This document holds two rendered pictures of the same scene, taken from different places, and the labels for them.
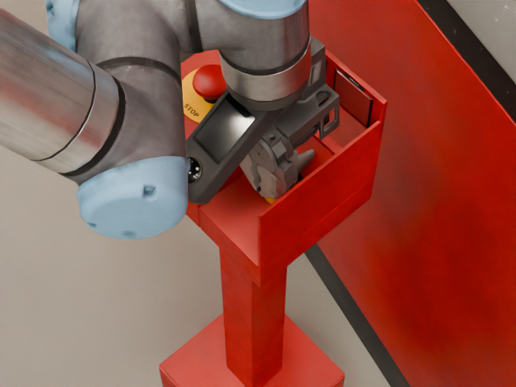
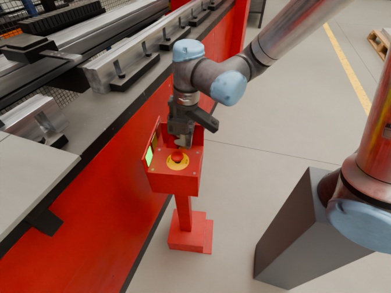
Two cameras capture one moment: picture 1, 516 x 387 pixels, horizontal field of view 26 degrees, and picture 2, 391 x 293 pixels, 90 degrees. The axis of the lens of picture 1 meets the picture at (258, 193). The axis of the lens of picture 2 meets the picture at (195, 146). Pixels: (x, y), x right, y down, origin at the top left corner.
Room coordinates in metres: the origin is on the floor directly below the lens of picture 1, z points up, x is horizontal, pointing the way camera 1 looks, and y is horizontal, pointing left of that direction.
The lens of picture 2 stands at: (0.86, 0.38, 1.26)
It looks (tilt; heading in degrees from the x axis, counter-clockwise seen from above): 47 degrees down; 230
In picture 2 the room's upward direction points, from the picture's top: 1 degrees counter-clockwise
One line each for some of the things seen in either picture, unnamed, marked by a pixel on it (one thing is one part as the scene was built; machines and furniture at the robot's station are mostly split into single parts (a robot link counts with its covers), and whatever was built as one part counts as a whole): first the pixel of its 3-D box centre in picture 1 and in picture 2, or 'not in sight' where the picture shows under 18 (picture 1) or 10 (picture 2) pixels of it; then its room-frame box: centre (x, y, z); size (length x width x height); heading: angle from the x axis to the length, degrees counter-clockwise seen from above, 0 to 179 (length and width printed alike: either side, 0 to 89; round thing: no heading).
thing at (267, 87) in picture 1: (262, 50); (186, 93); (0.56, 0.00, 0.96); 0.08 x 0.08 x 0.05
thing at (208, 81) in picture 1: (213, 87); (177, 158); (0.65, 0.04, 0.79); 0.04 x 0.04 x 0.04
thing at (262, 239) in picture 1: (252, 135); (178, 155); (0.62, 0.01, 0.75); 0.20 x 0.16 x 0.18; 42
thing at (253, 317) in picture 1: (253, 289); (184, 204); (0.62, 0.01, 0.39); 0.06 x 0.06 x 0.54; 42
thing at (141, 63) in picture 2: not in sight; (137, 70); (0.52, -0.37, 0.89); 0.30 x 0.05 x 0.03; 29
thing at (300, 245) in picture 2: not in sight; (295, 243); (0.38, 0.45, 0.39); 0.18 x 0.18 x 0.78; 33
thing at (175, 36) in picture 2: not in sight; (176, 37); (0.17, -0.57, 0.89); 0.30 x 0.05 x 0.03; 29
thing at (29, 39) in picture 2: not in sight; (46, 50); (0.79, -0.47, 1.01); 0.26 x 0.12 x 0.05; 119
